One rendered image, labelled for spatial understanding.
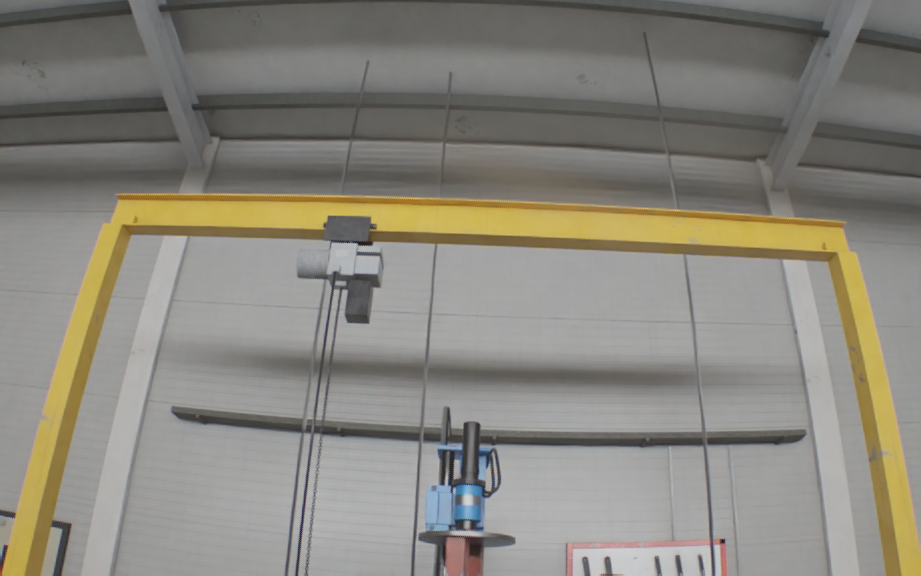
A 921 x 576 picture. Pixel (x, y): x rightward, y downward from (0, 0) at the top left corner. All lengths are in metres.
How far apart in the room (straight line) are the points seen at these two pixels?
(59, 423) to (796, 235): 5.02
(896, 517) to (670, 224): 2.38
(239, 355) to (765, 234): 4.97
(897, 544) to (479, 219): 3.31
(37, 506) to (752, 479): 5.85
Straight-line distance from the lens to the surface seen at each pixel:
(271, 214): 4.57
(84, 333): 4.56
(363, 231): 4.23
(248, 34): 7.49
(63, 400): 4.44
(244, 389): 6.69
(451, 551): 3.77
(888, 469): 4.37
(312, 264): 4.18
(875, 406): 4.46
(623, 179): 7.80
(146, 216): 4.94
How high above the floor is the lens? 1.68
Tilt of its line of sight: 30 degrees up
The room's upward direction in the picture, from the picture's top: 3 degrees clockwise
